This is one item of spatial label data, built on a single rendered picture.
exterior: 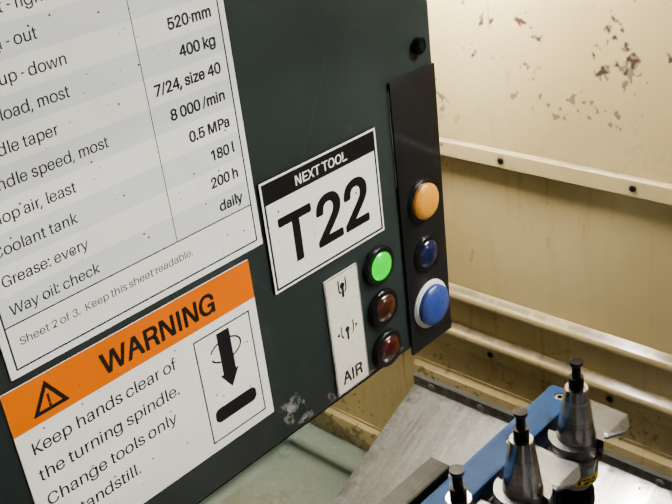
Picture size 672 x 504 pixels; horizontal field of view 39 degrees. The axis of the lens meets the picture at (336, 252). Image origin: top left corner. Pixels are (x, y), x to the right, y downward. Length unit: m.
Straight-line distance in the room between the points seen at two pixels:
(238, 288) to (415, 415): 1.33
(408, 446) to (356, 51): 1.31
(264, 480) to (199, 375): 1.60
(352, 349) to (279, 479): 1.51
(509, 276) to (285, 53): 1.13
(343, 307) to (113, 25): 0.24
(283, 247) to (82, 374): 0.14
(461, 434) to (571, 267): 0.42
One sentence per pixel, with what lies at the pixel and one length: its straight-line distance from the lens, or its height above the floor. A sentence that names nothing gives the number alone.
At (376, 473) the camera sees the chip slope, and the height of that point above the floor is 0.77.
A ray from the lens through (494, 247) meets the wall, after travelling 1.61.
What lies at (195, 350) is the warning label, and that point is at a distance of 0.53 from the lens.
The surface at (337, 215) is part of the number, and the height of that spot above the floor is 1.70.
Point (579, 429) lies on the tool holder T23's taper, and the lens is 1.13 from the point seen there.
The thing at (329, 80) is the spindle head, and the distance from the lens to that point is 0.56.
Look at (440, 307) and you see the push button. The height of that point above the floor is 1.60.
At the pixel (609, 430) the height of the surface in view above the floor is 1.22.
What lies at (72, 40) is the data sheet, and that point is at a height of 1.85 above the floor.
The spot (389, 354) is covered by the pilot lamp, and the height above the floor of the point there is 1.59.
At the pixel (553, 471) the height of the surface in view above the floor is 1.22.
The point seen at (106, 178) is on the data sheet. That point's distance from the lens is 0.47.
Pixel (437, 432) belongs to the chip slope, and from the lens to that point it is 1.81.
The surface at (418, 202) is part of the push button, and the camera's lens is 0.63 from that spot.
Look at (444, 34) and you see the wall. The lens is 1.52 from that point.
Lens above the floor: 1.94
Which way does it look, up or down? 27 degrees down
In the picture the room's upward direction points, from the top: 7 degrees counter-clockwise
